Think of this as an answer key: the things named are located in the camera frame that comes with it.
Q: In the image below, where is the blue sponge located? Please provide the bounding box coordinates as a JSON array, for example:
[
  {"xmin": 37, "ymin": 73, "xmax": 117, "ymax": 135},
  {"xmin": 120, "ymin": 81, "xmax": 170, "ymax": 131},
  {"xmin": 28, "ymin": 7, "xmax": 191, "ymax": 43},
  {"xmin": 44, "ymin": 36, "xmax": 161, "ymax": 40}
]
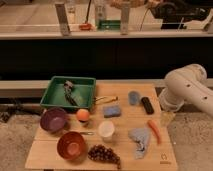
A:
[{"xmin": 103, "ymin": 105, "xmax": 121, "ymax": 118}]

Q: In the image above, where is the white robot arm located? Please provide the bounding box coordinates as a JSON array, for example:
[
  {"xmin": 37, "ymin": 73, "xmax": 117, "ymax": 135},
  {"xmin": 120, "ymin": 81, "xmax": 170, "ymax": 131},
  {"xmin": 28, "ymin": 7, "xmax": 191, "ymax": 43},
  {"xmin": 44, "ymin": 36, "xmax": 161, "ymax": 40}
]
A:
[{"xmin": 159, "ymin": 64, "xmax": 213, "ymax": 117}]

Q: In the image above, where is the white paper cup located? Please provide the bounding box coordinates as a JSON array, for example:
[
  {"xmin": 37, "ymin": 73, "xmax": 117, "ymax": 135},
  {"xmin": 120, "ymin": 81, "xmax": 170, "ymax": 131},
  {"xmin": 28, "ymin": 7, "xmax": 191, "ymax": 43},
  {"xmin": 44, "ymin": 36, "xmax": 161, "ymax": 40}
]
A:
[{"xmin": 98, "ymin": 121, "xmax": 115, "ymax": 141}]

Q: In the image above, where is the orange carrot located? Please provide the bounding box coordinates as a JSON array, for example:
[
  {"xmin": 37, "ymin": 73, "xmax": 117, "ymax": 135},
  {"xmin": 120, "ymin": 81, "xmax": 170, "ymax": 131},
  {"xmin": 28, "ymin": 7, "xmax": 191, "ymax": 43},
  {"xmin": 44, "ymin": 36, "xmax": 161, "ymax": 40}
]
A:
[{"xmin": 147, "ymin": 120, "xmax": 162, "ymax": 144}]

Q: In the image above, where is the black rectangular block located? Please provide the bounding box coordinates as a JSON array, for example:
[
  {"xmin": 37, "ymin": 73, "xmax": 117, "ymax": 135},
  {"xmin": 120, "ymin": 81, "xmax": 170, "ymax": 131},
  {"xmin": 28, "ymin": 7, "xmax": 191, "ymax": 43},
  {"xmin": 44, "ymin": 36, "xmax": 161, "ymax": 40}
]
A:
[{"xmin": 141, "ymin": 97, "xmax": 154, "ymax": 114}]

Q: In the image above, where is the grey blue cloth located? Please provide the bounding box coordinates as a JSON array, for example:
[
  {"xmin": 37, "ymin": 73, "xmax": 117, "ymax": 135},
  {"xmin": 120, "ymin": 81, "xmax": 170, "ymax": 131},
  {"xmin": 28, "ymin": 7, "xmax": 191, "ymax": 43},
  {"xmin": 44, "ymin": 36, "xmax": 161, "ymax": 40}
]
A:
[{"xmin": 128, "ymin": 127, "xmax": 150, "ymax": 159}]

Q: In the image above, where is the blue grey round object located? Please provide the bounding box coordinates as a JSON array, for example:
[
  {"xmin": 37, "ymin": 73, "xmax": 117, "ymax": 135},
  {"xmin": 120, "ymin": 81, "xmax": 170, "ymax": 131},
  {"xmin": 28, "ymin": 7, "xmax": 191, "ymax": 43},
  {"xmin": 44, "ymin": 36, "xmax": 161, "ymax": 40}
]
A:
[{"xmin": 128, "ymin": 91, "xmax": 140, "ymax": 105}]

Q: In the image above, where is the wooden board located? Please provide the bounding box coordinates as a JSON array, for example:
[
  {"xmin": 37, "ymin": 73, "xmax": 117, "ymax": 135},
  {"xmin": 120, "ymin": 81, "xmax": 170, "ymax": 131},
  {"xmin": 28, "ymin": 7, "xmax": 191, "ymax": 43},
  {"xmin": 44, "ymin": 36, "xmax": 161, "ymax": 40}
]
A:
[{"xmin": 25, "ymin": 83, "xmax": 178, "ymax": 171}]

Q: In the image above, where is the bunch of dark grapes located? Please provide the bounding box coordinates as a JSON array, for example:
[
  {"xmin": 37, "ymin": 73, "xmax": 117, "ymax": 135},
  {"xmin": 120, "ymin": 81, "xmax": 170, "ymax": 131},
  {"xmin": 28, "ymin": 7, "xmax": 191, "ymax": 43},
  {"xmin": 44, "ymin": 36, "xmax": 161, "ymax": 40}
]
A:
[{"xmin": 88, "ymin": 144, "xmax": 121, "ymax": 169}]

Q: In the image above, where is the metal spoon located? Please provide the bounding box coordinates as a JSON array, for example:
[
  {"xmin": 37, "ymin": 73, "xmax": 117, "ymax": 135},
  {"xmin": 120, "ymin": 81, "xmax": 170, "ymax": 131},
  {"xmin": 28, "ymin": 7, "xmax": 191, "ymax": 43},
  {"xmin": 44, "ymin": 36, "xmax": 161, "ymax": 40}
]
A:
[{"xmin": 80, "ymin": 132, "xmax": 94, "ymax": 135}]

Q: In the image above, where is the orange ball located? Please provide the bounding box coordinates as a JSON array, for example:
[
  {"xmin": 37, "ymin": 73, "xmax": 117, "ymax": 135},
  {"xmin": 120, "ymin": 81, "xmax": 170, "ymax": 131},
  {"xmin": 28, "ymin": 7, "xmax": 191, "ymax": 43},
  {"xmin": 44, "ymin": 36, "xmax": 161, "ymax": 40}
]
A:
[{"xmin": 76, "ymin": 109, "xmax": 90, "ymax": 122}]

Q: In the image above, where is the orange copper bowl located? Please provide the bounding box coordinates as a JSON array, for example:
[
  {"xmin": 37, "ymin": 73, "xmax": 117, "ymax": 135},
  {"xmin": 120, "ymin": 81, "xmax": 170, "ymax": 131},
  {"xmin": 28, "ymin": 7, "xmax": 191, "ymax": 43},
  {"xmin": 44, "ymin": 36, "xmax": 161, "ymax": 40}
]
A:
[{"xmin": 57, "ymin": 131, "xmax": 87, "ymax": 161}]

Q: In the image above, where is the black background machine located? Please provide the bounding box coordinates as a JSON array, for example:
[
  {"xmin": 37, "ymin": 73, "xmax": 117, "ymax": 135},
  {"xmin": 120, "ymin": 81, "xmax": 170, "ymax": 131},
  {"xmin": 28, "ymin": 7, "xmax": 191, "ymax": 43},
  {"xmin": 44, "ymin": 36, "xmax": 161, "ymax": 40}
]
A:
[{"xmin": 150, "ymin": 0, "xmax": 213, "ymax": 29}]

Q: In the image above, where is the metal tool in tray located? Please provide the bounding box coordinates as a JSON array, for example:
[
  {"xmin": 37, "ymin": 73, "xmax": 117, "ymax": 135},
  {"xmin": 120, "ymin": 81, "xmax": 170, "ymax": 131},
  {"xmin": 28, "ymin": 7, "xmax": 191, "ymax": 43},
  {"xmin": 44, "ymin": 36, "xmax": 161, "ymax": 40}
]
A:
[{"xmin": 63, "ymin": 80, "xmax": 77, "ymax": 106}]

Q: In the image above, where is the green plastic tray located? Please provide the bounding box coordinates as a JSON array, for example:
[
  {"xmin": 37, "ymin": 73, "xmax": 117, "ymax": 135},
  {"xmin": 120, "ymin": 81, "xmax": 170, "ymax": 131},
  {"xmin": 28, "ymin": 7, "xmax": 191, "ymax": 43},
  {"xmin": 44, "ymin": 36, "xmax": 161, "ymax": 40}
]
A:
[{"xmin": 40, "ymin": 76, "xmax": 96, "ymax": 110}]

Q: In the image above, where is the green background box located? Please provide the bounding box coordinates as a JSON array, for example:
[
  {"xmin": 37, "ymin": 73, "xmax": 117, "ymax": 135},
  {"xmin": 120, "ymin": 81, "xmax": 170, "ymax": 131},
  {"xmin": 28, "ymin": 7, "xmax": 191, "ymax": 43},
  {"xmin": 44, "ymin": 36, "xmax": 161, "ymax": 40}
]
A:
[{"xmin": 98, "ymin": 20, "xmax": 120, "ymax": 30}]

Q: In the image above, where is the purple bowl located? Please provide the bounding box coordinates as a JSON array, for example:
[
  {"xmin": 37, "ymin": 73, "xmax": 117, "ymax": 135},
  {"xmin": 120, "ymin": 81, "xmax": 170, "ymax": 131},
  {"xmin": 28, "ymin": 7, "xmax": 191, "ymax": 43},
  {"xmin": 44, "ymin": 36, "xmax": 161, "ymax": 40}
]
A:
[{"xmin": 40, "ymin": 107, "xmax": 67, "ymax": 132}]

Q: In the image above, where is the orange red background object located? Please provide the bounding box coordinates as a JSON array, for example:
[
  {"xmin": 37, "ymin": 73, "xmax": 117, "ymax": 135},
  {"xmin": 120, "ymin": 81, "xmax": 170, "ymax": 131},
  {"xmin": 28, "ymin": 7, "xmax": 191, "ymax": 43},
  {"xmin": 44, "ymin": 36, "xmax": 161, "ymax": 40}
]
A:
[{"xmin": 79, "ymin": 23, "xmax": 92, "ymax": 31}]

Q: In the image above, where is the yellow handled tool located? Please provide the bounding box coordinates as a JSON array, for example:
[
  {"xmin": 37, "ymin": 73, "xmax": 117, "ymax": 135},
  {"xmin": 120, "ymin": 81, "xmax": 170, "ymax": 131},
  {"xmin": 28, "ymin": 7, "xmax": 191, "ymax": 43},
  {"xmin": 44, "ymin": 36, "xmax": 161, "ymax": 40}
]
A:
[{"xmin": 95, "ymin": 96, "xmax": 118, "ymax": 104}]

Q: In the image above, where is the grey metal post right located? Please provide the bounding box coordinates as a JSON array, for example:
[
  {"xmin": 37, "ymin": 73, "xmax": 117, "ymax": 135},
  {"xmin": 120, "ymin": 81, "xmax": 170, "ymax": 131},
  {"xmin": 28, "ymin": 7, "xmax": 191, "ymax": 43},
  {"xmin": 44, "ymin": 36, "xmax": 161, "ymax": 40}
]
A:
[{"xmin": 120, "ymin": 1, "xmax": 130, "ymax": 35}]

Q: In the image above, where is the grey metal post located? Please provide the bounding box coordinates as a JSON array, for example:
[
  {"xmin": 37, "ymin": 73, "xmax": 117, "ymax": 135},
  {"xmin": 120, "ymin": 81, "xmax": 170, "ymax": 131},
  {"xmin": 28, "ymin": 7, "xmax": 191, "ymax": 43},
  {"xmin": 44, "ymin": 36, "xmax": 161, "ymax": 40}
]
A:
[
  {"xmin": 55, "ymin": 3, "xmax": 70, "ymax": 36},
  {"xmin": 120, "ymin": 1, "xmax": 130, "ymax": 35}
]

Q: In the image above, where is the grey metal post left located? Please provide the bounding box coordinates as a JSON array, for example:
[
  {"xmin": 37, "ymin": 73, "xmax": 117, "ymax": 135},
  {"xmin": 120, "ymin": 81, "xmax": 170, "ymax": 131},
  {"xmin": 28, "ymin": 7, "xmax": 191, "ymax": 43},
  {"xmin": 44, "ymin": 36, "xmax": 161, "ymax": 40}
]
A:
[{"xmin": 55, "ymin": 3, "xmax": 70, "ymax": 36}]

